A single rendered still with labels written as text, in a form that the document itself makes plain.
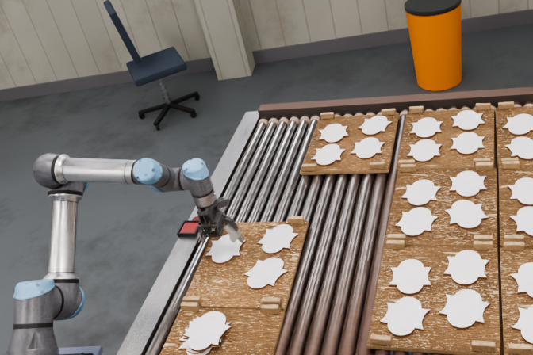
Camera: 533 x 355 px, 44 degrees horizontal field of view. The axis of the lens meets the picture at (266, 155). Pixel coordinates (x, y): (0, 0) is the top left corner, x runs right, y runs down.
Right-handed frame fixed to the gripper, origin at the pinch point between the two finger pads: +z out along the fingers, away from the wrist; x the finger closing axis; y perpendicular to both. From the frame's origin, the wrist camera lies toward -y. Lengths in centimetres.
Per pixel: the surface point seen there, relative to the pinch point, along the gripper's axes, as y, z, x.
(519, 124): -67, 3, 102
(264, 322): 32.4, 3.1, 21.9
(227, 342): 40.6, 3.0, 12.3
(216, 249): 0.7, 2.7, -2.9
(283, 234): -6.6, 2.7, 19.9
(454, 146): -55, 3, 78
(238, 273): 11.9, 3.4, 7.9
